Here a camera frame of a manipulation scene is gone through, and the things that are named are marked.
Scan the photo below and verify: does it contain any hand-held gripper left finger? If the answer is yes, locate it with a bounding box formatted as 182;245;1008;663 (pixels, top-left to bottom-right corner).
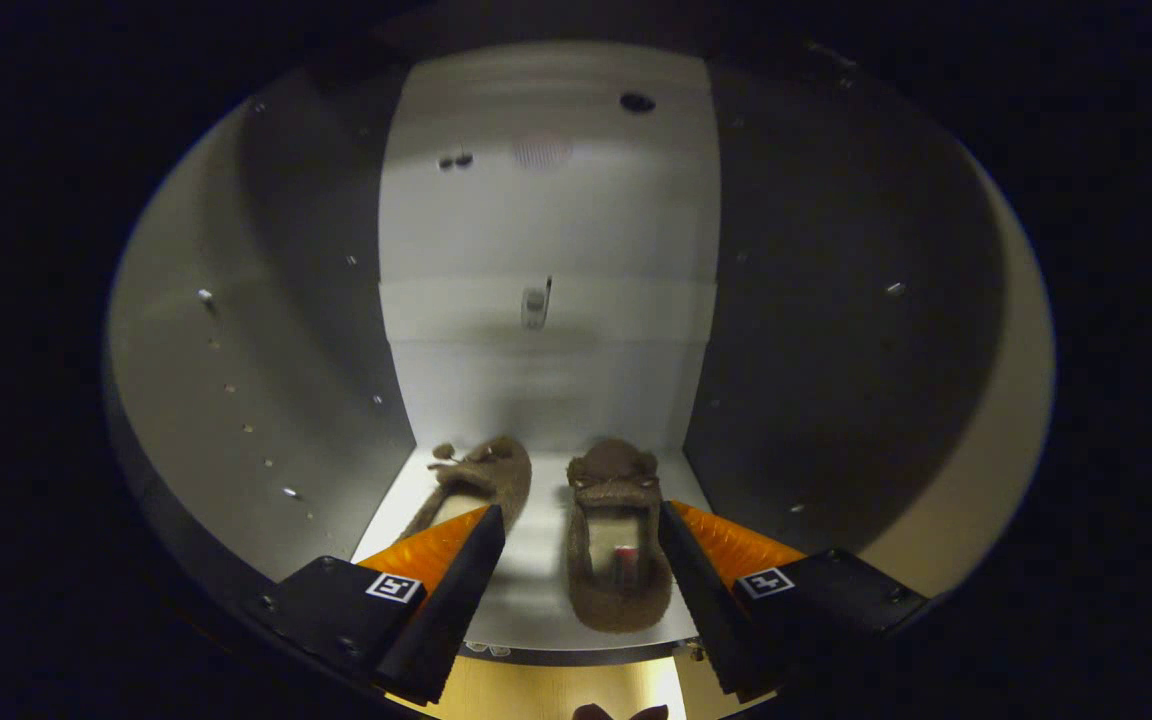
256;503;507;706

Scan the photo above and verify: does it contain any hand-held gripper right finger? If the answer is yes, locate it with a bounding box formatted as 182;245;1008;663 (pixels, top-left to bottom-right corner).
658;500;932;701

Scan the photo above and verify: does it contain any brown fuzzy slipper shoe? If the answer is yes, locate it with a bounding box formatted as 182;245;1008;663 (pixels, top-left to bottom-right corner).
401;435;534;541
564;438;674;634

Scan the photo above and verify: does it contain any dark grey shoe cabinet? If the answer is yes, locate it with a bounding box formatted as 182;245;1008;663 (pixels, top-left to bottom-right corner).
101;40;1057;701

